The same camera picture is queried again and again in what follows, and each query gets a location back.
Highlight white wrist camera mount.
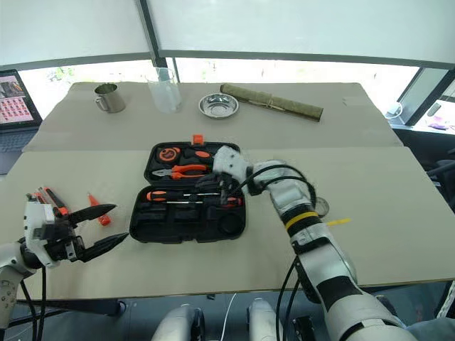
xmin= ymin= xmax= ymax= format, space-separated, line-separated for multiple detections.
xmin=211 ymin=144 xmax=255 ymax=195
xmin=22 ymin=200 xmax=60 ymax=268

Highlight orange handled pliers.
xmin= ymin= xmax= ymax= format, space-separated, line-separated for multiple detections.
xmin=152 ymin=163 xmax=211 ymax=180

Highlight thin white cable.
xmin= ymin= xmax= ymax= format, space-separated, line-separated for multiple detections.
xmin=224 ymin=292 xmax=238 ymax=341

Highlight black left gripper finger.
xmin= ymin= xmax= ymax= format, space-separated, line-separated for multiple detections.
xmin=82 ymin=232 xmax=130 ymax=264
xmin=68 ymin=203 xmax=118 ymax=229

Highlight black orange small tool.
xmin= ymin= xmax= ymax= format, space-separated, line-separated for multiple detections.
xmin=183 ymin=148 xmax=215 ymax=161

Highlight open laptop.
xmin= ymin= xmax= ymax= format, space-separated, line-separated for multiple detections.
xmin=0 ymin=68 xmax=44 ymax=175

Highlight clear plastic measuring cup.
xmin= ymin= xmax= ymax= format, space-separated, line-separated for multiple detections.
xmin=145 ymin=67 xmax=183 ymax=115

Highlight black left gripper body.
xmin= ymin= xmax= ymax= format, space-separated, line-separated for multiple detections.
xmin=43 ymin=212 xmax=87 ymax=264

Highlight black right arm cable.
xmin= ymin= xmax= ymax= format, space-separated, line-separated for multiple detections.
xmin=230 ymin=160 xmax=318 ymax=341

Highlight black plastic tool case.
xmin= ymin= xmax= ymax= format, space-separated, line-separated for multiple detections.
xmin=129 ymin=141 xmax=248 ymax=244

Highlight steel mug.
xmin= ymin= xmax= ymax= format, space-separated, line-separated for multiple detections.
xmin=93 ymin=82 xmax=127 ymax=114

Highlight orange black tape measure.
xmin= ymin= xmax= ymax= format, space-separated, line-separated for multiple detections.
xmin=158 ymin=146 xmax=181 ymax=163

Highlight black table frame bar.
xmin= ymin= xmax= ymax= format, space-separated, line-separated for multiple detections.
xmin=24 ymin=297 xmax=127 ymax=318

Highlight black office chair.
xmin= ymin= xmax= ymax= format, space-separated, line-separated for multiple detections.
xmin=425 ymin=158 xmax=455 ymax=188

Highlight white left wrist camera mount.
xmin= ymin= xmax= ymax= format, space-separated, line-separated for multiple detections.
xmin=22 ymin=200 xmax=60 ymax=268

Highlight silver rounded robot leg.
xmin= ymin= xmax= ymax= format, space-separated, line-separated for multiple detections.
xmin=151 ymin=304 xmax=206 ymax=341
xmin=246 ymin=298 xmax=284 ymax=341

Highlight orange black handled screwdriver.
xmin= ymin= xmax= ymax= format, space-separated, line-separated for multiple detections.
xmin=166 ymin=195 xmax=245 ymax=208
xmin=145 ymin=190 xmax=222 ymax=202

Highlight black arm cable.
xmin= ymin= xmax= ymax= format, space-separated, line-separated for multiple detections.
xmin=19 ymin=266 xmax=49 ymax=341
xmin=230 ymin=160 xmax=318 ymax=341

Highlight orange voltage tester pen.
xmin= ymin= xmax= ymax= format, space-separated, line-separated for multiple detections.
xmin=87 ymin=192 xmax=112 ymax=227

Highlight steel bowl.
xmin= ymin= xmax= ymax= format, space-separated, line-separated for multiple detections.
xmin=198 ymin=92 xmax=240 ymax=120

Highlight round metal tin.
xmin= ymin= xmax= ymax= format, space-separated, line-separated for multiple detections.
xmin=315 ymin=196 xmax=331 ymax=218

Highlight rolled bamboo mat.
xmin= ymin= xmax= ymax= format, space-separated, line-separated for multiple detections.
xmin=219 ymin=82 xmax=325 ymax=124

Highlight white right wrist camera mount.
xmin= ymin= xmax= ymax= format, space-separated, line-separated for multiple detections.
xmin=211 ymin=144 xmax=255 ymax=195

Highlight white device on sill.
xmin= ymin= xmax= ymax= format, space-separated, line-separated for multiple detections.
xmin=385 ymin=102 xmax=405 ymax=120

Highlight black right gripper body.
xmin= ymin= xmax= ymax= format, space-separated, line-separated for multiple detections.
xmin=194 ymin=170 xmax=245 ymax=198

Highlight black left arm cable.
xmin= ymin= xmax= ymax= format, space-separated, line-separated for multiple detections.
xmin=19 ymin=266 xmax=49 ymax=341

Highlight orange black utility knife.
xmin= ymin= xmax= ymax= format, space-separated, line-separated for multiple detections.
xmin=26 ymin=185 xmax=71 ymax=218

